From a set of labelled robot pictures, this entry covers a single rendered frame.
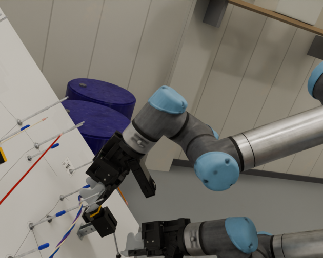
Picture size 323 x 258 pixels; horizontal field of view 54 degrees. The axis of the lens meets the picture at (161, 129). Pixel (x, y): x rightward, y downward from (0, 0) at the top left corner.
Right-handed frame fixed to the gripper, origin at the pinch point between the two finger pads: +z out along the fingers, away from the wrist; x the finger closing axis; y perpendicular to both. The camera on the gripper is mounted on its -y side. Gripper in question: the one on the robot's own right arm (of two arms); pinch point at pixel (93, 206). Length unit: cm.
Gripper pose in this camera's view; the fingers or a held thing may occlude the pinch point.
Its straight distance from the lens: 84.4
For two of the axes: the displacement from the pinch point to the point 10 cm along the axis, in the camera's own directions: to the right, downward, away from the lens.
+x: -0.4, 3.5, -9.4
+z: -6.2, 7.3, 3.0
